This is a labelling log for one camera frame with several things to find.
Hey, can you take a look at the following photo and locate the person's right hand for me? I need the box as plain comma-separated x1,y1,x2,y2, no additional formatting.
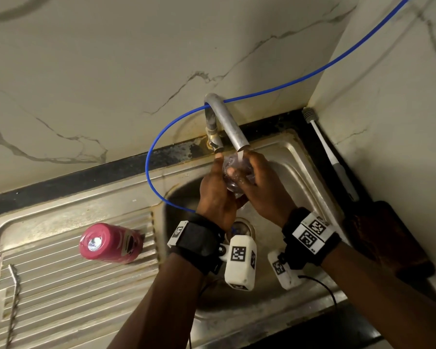
227,150,298,229

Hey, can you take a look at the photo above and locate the person's left hand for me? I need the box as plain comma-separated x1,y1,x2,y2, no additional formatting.
196,152,241,231

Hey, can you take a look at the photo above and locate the clear plastic lid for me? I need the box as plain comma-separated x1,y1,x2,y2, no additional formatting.
221,152,257,199

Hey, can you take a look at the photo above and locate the white bottle brush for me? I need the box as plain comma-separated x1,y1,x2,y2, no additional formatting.
301,107,360,202

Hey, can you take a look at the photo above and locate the pink steel tumbler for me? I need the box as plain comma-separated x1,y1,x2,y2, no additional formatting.
78,222,145,265

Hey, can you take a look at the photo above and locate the bent metal straw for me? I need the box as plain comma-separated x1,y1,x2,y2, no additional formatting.
5,264,21,349

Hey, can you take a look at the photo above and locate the person's left forearm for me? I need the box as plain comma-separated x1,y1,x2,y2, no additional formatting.
107,254,204,349

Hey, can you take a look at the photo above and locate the person's right forearm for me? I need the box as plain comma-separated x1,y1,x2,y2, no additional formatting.
319,243,436,349

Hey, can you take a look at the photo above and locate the black left wrist band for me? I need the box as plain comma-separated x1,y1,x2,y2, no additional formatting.
167,213,226,276

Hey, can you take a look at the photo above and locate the black wrist band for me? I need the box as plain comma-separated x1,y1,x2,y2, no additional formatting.
281,207,342,271
167,213,226,276

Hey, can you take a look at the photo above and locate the black right wrist band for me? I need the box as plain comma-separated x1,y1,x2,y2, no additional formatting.
281,207,342,271

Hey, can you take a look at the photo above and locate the thin blue tube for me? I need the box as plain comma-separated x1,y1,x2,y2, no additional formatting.
145,0,413,233

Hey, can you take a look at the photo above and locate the metal faucet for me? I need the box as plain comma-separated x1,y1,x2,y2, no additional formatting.
203,93,250,154

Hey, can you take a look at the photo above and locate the stainless steel sink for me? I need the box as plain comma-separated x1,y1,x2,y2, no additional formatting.
0,128,349,349

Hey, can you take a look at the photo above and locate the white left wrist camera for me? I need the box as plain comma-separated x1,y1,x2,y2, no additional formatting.
218,234,258,292

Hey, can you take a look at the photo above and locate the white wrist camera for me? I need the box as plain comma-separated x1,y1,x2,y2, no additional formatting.
267,249,306,290
218,234,258,292

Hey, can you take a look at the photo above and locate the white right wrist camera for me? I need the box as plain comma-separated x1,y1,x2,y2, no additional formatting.
267,249,306,290

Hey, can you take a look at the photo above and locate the thin black right camera cable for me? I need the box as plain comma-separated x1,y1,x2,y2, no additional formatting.
297,275,339,309

